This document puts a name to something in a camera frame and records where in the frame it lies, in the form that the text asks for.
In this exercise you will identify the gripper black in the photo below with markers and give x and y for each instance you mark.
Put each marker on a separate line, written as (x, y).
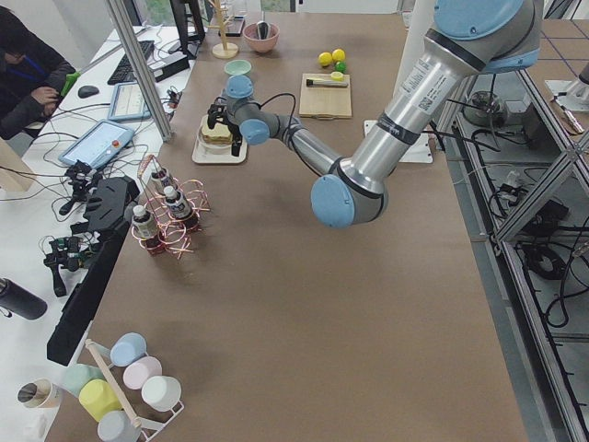
(235, 132)

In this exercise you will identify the bread slice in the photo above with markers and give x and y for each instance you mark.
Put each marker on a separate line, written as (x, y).
(219, 135)

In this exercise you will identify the white round plate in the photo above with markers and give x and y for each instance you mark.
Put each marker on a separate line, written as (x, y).
(213, 147)

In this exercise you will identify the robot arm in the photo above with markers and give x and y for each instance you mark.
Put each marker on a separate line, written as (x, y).
(464, 39)

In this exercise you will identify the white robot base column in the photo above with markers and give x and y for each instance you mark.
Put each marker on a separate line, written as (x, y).
(420, 152)

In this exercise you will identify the cream rabbit tray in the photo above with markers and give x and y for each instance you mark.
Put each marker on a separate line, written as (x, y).
(201, 155)

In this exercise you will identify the mint green bowl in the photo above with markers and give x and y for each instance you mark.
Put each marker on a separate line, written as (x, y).
(238, 68)

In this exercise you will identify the tea bottle middle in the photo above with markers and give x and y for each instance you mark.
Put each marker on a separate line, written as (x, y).
(176, 203)

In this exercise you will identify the tea bottle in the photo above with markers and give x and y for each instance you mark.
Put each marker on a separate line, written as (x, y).
(143, 222)
(162, 178)
(176, 203)

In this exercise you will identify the tea bottle back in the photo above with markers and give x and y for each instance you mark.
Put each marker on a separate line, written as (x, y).
(162, 178)

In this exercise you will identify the wooden cutting board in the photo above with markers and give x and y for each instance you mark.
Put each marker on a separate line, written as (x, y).
(325, 102)

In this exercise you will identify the wooden mug tree stand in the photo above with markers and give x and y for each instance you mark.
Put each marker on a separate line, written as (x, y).
(223, 15)

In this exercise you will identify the blue teach pendant far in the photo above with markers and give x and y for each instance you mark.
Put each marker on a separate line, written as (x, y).
(127, 103)

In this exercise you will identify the blue teach pendant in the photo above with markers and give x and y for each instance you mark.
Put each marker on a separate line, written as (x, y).
(98, 146)
(127, 103)

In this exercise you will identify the tea bottle front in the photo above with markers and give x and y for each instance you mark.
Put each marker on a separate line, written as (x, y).
(143, 222)

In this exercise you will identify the metal ice scoop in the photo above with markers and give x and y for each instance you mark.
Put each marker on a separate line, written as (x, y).
(262, 30)

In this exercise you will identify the half lemon slice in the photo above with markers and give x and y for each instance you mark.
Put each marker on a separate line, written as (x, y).
(337, 76)

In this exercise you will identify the black monitor stand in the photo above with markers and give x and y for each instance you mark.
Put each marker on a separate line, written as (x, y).
(188, 20)

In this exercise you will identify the green lime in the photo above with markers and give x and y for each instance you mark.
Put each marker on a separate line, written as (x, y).
(340, 66)

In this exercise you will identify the black long device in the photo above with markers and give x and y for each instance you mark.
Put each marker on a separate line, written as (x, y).
(105, 215)

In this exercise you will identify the blue teach pendant near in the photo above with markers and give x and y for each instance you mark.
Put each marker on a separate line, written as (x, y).
(98, 146)

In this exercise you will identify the black computer mouse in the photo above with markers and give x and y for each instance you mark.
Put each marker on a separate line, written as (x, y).
(87, 91)

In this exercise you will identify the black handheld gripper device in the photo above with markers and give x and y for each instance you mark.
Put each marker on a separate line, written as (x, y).
(69, 253)

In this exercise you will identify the seated person dark jacket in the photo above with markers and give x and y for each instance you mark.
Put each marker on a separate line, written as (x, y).
(33, 75)

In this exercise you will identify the blue cup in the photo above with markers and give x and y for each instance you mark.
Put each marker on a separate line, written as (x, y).
(129, 348)

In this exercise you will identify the pink cup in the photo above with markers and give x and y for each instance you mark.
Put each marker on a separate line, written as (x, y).
(138, 372)

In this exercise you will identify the white cup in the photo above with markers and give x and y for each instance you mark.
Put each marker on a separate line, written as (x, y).
(162, 393)

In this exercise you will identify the black water bottle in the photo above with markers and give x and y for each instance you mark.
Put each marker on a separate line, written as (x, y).
(20, 301)

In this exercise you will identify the green cup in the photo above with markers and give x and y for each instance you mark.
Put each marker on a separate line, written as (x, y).
(75, 377)

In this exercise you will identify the yellow cup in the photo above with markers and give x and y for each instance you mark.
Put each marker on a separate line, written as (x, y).
(98, 399)

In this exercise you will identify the grey cup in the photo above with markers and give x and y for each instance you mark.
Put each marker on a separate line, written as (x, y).
(115, 426)

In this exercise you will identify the paper cup with metal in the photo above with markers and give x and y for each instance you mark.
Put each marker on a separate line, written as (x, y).
(40, 393)

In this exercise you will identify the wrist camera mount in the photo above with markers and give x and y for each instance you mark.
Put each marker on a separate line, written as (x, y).
(216, 113)

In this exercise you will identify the copper wire bottle rack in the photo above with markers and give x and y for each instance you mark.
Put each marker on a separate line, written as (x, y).
(169, 212)

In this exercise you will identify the aluminium frame post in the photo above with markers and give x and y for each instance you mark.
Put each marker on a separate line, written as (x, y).
(143, 74)

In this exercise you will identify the white wire cup rack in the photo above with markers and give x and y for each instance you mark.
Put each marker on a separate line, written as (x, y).
(151, 422)

